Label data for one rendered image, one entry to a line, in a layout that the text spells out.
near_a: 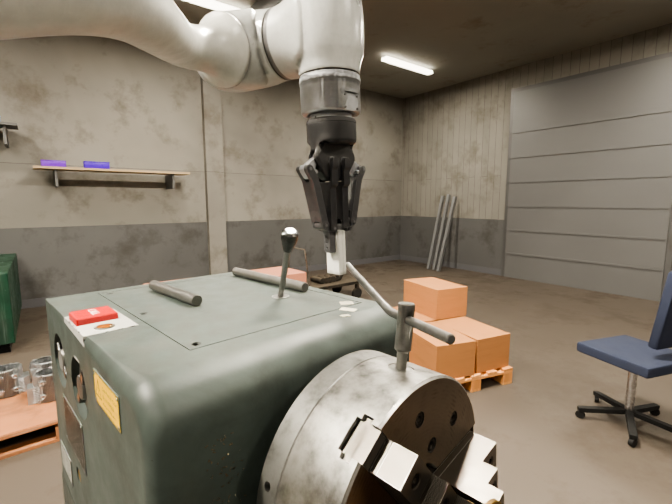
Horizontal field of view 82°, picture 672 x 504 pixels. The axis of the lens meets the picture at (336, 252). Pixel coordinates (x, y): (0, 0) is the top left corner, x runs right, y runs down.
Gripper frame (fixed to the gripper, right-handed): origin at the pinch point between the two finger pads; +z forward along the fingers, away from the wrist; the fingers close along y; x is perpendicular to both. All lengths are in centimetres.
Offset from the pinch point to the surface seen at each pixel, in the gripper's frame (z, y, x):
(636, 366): 99, 227, -16
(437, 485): 20.8, -10.6, -24.5
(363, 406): 14.4, -12.4, -16.1
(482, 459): 26.2, 3.0, -23.3
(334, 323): 11.9, -0.4, 0.6
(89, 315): 9.1, -28.7, 28.7
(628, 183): 0, 687, 62
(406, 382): 13.2, -6.6, -17.9
